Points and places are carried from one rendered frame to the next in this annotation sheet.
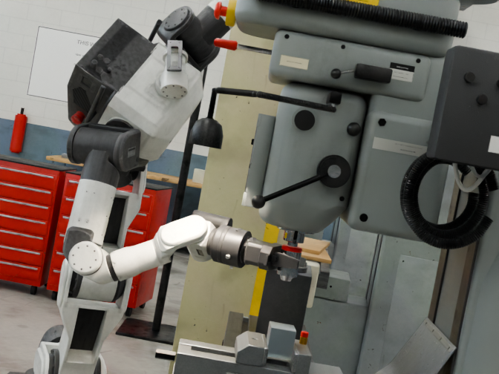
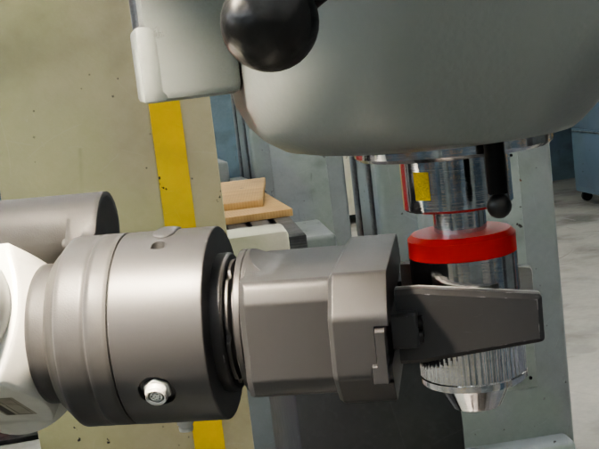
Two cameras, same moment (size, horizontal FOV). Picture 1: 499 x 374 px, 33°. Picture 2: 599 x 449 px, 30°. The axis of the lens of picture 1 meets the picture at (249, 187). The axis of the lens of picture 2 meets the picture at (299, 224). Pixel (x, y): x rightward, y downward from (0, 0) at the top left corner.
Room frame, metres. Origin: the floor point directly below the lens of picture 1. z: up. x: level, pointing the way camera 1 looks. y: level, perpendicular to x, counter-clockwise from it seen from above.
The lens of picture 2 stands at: (1.46, 0.04, 1.35)
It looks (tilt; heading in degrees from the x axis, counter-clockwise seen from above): 8 degrees down; 350
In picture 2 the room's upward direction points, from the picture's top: 7 degrees counter-clockwise
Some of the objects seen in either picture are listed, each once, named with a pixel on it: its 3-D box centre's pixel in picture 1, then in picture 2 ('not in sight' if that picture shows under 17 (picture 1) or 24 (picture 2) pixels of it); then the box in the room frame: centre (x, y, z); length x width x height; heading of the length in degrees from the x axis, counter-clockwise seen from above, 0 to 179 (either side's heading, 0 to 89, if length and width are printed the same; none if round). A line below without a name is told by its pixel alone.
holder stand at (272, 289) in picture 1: (284, 297); (353, 391); (2.31, -0.15, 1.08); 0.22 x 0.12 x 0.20; 177
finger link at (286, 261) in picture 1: (285, 261); (467, 322); (1.89, -0.11, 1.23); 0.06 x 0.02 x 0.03; 71
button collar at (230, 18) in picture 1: (232, 12); not in sight; (1.92, 0.11, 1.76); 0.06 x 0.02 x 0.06; 0
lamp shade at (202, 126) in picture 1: (207, 131); not in sight; (1.84, 0.11, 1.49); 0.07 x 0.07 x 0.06
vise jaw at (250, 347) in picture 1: (250, 347); not in sight; (1.72, -0.06, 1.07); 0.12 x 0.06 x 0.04; 3
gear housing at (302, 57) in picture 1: (344, 70); not in sight; (1.92, -0.16, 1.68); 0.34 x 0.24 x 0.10; 90
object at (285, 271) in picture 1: (289, 263); (468, 315); (1.92, -0.12, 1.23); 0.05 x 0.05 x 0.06
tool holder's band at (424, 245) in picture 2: (292, 248); (461, 240); (1.92, -0.12, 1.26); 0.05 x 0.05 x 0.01
